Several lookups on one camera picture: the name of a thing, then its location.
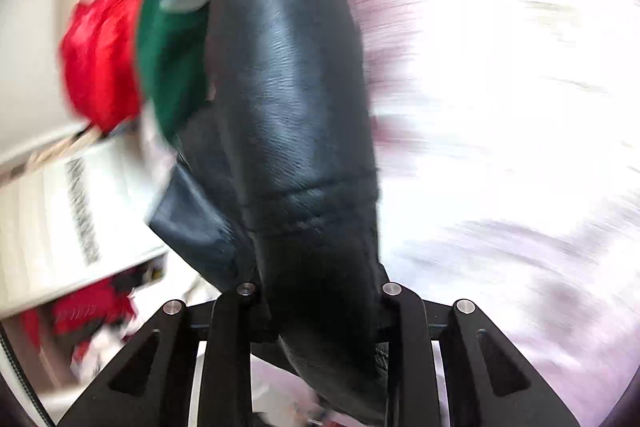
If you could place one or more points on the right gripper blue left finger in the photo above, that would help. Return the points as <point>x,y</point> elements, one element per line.
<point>186,366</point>

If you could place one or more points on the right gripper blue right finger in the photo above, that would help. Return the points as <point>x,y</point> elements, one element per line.
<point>454,364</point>

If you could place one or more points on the black leather jacket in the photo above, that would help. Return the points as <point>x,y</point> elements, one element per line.
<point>276,185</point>

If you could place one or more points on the white sliding wardrobe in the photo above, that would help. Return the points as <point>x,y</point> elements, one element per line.
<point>73,201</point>

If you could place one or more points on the red folded quilt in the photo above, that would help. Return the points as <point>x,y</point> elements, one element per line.
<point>97,54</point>

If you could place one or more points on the green folded garment white stripes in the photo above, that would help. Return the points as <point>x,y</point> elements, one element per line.
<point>170,49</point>

